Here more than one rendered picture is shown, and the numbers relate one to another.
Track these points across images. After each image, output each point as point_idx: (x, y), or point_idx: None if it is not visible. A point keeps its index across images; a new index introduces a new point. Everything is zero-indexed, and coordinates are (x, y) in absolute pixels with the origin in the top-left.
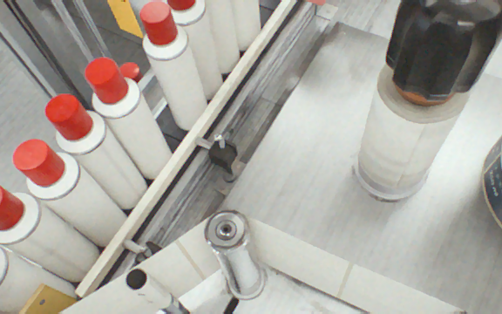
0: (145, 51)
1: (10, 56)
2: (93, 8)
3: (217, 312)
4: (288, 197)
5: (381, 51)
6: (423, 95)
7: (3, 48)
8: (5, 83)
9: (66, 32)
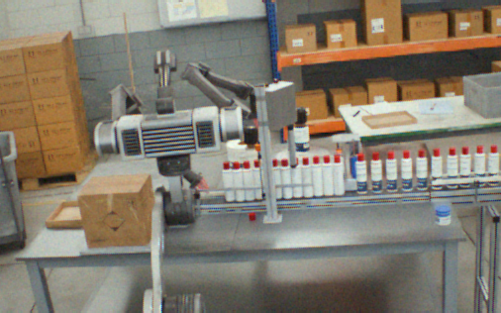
0: (261, 168)
1: (273, 184)
2: (228, 235)
3: None
4: None
5: (222, 186)
6: (258, 140)
7: (256, 242)
8: (269, 236)
9: (242, 235)
